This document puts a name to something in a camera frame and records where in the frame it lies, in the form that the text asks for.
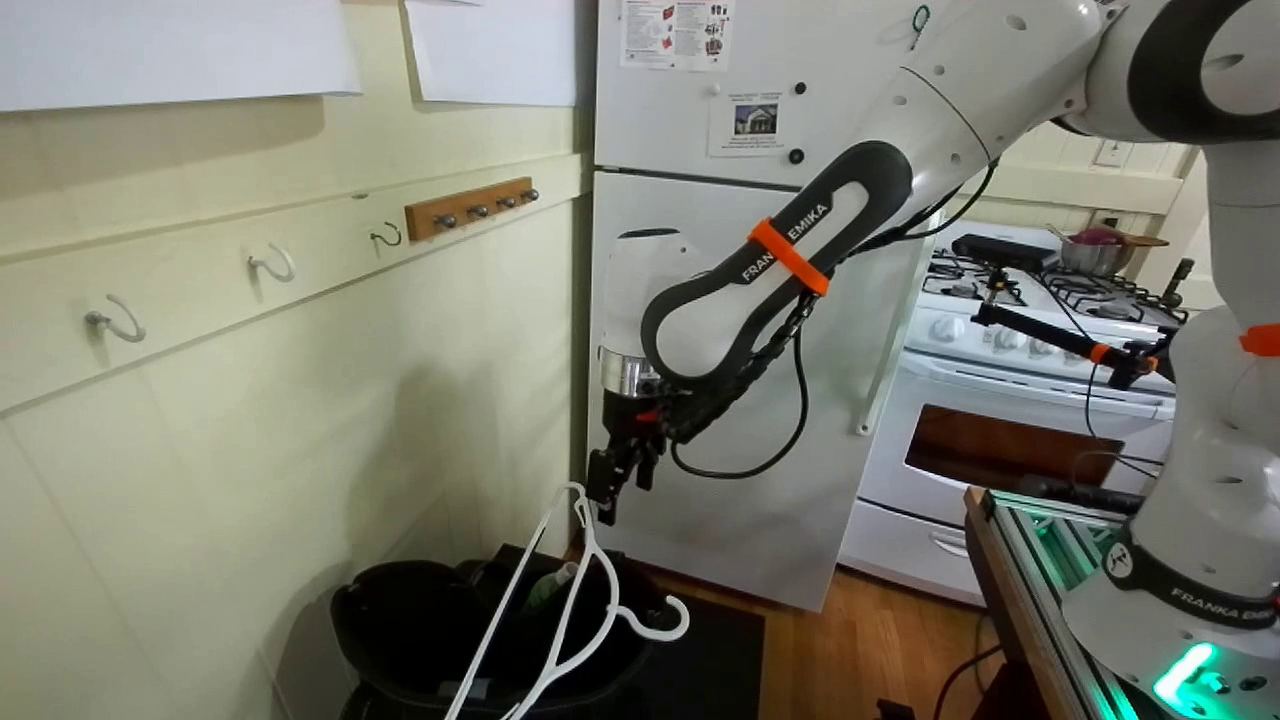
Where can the black stitched bag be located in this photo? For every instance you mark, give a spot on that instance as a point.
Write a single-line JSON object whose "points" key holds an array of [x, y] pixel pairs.
{"points": [[402, 626]]}

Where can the red cooking pot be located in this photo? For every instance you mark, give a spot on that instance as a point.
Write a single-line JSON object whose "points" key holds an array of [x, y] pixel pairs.
{"points": [[1106, 250]]}

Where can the wooden hook rack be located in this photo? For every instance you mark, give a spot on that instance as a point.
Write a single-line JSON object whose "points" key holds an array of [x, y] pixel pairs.
{"points": [[467, 209]]}

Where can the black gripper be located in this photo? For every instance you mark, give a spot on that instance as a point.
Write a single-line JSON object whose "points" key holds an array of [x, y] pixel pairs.
{"points": [[637, 421]]}

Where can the green lit robot base table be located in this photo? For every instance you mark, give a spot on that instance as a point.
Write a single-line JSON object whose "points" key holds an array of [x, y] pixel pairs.
{"points": [[1040, 585]]}

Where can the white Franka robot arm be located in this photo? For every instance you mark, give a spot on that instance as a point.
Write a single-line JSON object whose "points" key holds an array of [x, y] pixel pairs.
{"points": [[932, 123]]}

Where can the white plastic coat hanger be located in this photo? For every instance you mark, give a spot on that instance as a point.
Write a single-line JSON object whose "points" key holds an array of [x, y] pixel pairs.
{"points": [[590, 543]]}

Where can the small photo magnet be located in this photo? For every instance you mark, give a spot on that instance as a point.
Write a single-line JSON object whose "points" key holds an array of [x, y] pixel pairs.
{"points": [[758, 118]]}

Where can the black flat device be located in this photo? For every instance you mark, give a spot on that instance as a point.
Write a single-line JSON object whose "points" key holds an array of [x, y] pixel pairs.
{"points": [[1000, 250]]}

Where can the black round magnet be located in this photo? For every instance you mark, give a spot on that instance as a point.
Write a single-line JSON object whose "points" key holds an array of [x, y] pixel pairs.
{"points": [[797, 159]]}

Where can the small white paper sheet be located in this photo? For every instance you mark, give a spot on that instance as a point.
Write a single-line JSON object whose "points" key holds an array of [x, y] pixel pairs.
{"points": [[494, 44]]}

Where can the metal wall hook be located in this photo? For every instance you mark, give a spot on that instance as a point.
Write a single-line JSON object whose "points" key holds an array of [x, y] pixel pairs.
{"points": [[272, 265], [117, 325], [385, 238]]}

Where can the white gas stove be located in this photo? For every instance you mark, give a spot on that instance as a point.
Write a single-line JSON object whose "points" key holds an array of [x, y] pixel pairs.
{"points": [[932, 385]]}

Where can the orange tape band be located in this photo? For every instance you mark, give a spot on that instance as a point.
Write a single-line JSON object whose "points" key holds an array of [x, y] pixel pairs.
{"points": [[790, 258], [1261, 343]]}

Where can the white refrigerator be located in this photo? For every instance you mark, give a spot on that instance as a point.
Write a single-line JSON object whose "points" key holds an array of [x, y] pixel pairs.
{"points": [[665, 186]]}

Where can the printed fridge notice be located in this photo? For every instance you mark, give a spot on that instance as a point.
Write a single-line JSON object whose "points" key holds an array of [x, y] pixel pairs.
{"points": [[672, 30]]}

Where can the black square storage box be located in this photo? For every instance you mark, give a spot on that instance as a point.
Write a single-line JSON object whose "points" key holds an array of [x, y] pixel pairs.
{"points": [[707, 663]]}

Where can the large white paper sheet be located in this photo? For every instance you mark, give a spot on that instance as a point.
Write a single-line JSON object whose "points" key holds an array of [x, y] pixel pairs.
{"points": [[162, 44]]}

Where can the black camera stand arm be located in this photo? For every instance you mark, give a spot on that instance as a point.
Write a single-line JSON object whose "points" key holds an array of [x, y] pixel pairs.
{"points": [[1034, 325]]}

